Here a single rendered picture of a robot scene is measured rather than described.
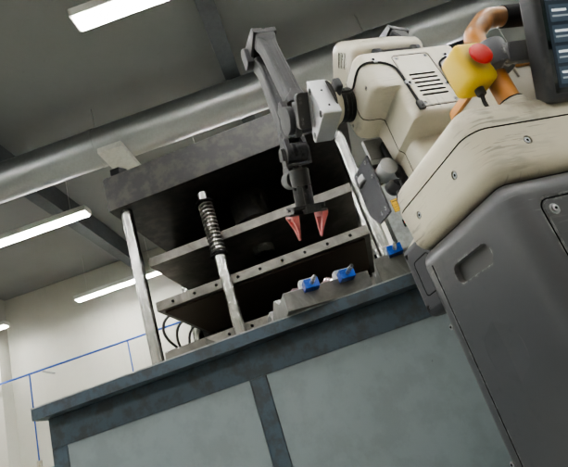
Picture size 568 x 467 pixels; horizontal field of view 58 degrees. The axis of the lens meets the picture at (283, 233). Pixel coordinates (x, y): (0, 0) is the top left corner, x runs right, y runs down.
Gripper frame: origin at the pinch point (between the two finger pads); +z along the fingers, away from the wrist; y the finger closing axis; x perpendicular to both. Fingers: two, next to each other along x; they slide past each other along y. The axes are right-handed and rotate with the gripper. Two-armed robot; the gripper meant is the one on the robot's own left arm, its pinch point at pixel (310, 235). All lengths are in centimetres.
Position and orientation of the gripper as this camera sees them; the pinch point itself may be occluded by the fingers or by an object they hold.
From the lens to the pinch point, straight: 149.3
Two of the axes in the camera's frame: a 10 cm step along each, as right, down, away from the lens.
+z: 1.8, 9.8, 0.6
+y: -9.4, 1.9, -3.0
